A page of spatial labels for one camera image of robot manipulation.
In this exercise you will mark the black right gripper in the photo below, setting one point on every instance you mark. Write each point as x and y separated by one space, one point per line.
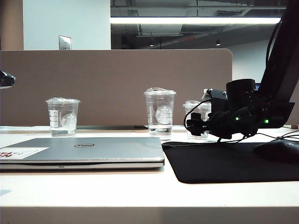
224 126

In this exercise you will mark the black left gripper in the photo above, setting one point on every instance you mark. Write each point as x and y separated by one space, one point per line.
5 79

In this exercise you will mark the small clear plastic cup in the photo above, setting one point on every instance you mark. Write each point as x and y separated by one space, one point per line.
191 105

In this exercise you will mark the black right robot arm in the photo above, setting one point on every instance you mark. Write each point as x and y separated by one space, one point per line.
280 70

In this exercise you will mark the tall clear plastic cup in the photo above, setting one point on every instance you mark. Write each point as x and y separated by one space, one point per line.
160 116

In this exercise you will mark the short clear plastic cup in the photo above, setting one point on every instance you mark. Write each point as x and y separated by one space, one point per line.
62 121

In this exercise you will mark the silver Dell laptop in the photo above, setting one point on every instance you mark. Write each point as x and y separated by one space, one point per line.
93 151

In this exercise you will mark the black mouse pad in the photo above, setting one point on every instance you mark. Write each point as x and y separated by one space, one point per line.
222 163

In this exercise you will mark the monitor with blue picture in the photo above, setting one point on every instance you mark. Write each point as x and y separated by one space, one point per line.
257 86

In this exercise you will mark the black ceiling spotlight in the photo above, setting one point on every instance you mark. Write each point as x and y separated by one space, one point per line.
218 43

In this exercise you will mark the black computer mouse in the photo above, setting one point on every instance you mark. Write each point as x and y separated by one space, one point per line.
275 150

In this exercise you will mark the wide brown desk divider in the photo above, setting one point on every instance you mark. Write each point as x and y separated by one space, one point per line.
116 81

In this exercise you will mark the long ceiling light strip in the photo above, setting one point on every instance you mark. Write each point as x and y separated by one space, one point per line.
187 20

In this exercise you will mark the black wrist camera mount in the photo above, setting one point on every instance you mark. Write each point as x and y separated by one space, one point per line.
217 98

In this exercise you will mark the metal wall plate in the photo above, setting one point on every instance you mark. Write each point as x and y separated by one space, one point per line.
65 42

